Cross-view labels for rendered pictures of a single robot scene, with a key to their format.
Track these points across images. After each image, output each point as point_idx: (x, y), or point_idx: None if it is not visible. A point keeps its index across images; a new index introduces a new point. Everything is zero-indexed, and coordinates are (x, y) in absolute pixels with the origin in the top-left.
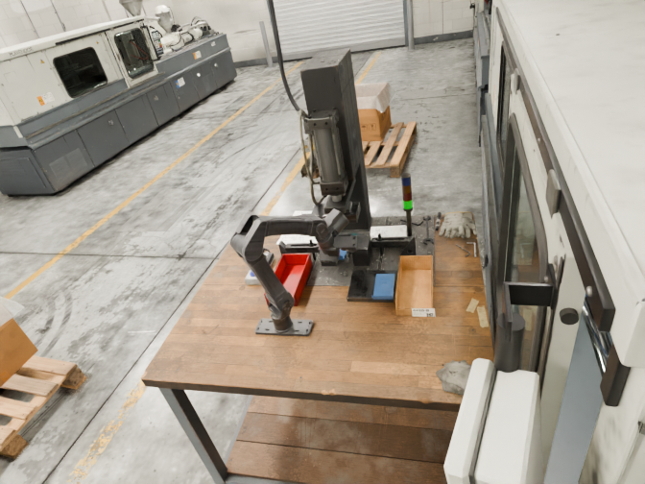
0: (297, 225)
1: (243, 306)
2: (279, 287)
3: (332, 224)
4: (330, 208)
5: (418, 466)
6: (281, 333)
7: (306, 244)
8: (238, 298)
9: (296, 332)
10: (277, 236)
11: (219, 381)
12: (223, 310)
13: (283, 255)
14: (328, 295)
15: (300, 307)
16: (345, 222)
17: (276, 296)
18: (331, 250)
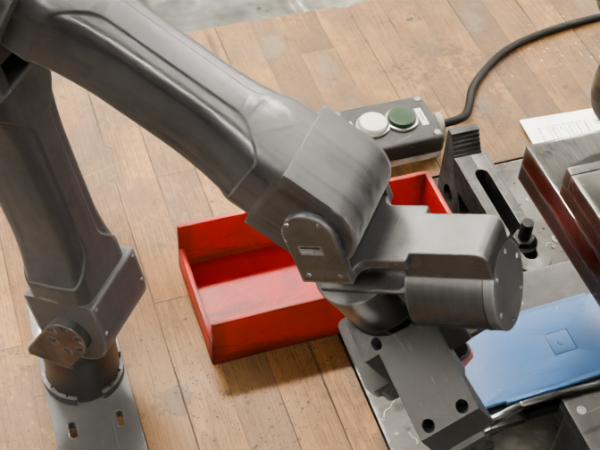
0: (197, 129)
1: (147, 195)
2: (58, 265)
3: (400, 267)
4: (582, 199)
5: None
6: (44, 385)
7: (517, 220)
8: (184, 160)
9: (62, 431)
10: (567, 103)
11: None
12: (108, 149)
13: (423, 178)
14: (320, 447)
15: (210, 380)
16: (473, 313)
17: (36, 279)
18: (358, 345)
